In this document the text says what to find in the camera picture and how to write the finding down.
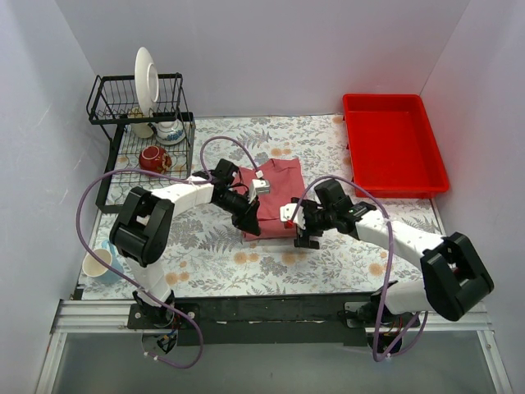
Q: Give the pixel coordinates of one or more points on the red ceramic bowl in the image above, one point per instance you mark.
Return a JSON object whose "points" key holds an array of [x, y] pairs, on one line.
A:
{"points": [[155, 158]]}

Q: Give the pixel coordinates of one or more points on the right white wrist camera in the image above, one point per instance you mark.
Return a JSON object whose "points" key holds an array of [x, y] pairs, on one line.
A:
{"points": [[292, 215]]}

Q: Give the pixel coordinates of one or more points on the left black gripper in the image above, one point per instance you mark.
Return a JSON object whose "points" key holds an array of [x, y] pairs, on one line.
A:
{"points": [[246, 212]]}

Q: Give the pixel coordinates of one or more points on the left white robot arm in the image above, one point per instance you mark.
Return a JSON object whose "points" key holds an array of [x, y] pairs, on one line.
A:
{"points": [[142, 227]]}

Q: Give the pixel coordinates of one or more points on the red plastic bin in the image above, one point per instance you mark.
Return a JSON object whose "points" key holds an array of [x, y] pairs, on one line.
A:
{"points": [[392, 147]]}

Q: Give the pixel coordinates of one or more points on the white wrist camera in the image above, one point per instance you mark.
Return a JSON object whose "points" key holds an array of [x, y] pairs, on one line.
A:
{"points": [[292, 215], [258, 187]]}

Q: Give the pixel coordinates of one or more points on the blue white floral teapot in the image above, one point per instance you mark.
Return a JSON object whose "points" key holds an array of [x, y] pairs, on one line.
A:
{"points": [[168, 132]]}

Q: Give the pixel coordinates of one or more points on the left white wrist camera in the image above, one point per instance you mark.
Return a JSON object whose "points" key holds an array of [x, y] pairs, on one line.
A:
{"points": [[258, 187]]}

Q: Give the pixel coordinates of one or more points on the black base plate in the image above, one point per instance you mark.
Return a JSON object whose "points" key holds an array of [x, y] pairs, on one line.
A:
{"points": [[277, 319]]}

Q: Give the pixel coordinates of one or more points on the white ceramic plate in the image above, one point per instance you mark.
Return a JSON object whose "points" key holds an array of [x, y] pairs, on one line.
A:
{"points": [[146, 82]]}

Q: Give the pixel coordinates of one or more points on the aluminium frame rail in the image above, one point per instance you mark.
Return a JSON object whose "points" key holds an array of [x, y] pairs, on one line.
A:
{"points": [[112, 316]]}

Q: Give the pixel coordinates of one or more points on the pink red t shirt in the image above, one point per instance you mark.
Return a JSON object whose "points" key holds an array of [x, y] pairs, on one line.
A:
{"points": [[286, 182]]}

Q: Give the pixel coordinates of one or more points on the blue white mug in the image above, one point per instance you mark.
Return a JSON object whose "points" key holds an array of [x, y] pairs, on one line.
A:
{"points": [[101, 274]]}

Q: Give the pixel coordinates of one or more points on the black wire dish rack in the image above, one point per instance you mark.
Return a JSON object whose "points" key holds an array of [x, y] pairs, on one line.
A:
{"points": [[110, 99]]}

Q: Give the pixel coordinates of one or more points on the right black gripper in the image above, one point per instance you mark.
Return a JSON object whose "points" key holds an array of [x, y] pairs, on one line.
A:
{"points": [[308, 226]]}

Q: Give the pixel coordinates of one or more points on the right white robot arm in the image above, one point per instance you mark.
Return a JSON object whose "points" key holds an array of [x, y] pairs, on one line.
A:
{"points": [[454, 278]]}

